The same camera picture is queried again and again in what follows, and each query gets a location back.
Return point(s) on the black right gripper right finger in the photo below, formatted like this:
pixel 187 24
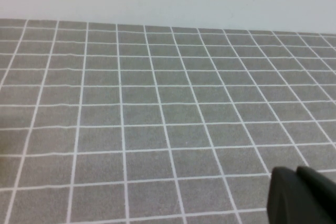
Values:
pixel 320 192

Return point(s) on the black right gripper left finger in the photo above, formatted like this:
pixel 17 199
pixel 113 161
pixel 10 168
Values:
pixel 282 197

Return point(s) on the grey checked tablecloth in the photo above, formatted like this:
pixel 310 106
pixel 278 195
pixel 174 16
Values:
pixel 157 119

